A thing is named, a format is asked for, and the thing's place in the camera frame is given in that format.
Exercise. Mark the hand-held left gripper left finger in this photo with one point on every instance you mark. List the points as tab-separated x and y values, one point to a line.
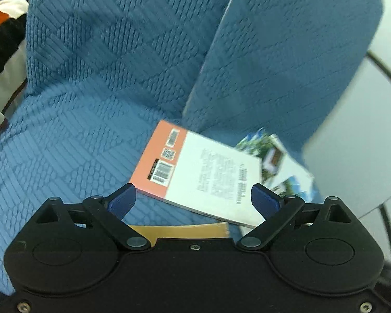
122	200

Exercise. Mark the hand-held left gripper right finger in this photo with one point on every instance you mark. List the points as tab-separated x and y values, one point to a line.
265	200

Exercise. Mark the pile of photo postcards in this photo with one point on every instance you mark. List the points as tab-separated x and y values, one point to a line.
290	169

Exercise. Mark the orange and white book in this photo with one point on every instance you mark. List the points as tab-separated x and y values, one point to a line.
208	176

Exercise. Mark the landscape painting cover book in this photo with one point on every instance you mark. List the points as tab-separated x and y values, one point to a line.
182	231

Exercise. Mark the white wardrobe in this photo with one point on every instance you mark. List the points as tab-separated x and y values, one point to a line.
361	137

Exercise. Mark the blue textured sofa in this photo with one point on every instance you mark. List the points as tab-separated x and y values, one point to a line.
117	71

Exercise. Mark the red black white striped blanket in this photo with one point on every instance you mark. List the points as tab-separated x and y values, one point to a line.
3	22

